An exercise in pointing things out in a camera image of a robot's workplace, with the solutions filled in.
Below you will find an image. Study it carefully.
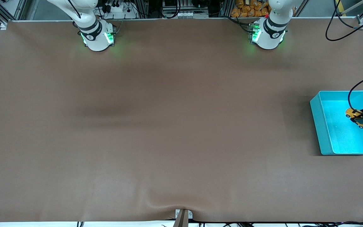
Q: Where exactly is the teal plastic bin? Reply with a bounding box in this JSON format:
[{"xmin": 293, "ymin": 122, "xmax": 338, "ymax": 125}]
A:
[{"xmin": 310, "ymin": 91, "xmax": 363, "ymax": 155}]

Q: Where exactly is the metal clamp bracket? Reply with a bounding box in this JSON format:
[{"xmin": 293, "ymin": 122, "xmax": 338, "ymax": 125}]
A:
[{"xmin": 175, "ymin": 209, "xmax": 193, "ymax": 220}]

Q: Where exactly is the brown table cover mat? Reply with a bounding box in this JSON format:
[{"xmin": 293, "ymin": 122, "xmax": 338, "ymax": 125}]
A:
[{"xmin": 0, "ymin": 17, "xmax": 363, "ymax": 223}]

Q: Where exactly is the grey camera mount pole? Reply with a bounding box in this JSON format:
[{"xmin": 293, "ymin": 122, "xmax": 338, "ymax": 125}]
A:
[{"xmin": 173, "ymin": 210, "xmax": 189, "ymax": 227}]

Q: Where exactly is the grey device with white connectors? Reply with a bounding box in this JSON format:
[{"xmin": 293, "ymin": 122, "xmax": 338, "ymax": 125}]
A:
[{"xmin": 163, "ymin": 9, "xmax": 209, "ymax": 19}]

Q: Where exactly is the yellow beetle toy car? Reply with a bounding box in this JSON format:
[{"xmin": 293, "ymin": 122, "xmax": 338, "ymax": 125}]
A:
[{"xmin": 345, "ymin": 108, "xmax": 363, "ymax": 129}]

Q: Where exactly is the white power strip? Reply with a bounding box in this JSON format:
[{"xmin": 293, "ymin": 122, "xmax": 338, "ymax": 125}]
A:
[{"xmin": 105, "ymin": 4, "xmax": 138, "ymax": 19}]

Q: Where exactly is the orange packaged goods pile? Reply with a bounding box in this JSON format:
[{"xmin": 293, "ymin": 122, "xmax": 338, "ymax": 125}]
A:
[{"xmin": 231, "ymin": 0, "xmax": 272, "ymax": 18}]

